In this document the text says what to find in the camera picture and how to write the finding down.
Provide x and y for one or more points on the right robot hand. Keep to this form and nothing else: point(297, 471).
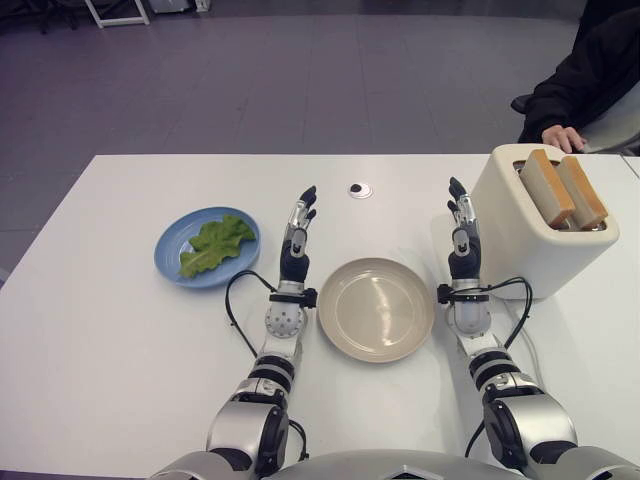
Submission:
point(465, 260)

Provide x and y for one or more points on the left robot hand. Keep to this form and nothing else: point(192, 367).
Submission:
point(294, 260)

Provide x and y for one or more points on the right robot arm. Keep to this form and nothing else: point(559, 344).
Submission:
point(530, 420)

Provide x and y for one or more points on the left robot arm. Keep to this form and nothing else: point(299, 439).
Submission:
point(250, 425)

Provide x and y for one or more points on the cream toaster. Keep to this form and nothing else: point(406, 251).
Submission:
point(515, 240)

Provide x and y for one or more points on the green lettuce leaf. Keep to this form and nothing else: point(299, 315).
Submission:
point(215, 245)

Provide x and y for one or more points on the beige plate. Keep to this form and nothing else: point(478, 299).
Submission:
point(375, 310)

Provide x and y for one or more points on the bread slice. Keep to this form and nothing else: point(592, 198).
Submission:
point(542, 190)
point(582, 195)

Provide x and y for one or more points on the blue plate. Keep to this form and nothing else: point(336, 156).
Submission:
point(170, 250)

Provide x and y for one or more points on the robot body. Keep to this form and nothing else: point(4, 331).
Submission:
point(400, 465)

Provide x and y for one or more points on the person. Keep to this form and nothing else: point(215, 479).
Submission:
point(585, 70)

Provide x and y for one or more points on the white metal frame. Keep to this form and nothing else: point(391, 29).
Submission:
point(122, 19)

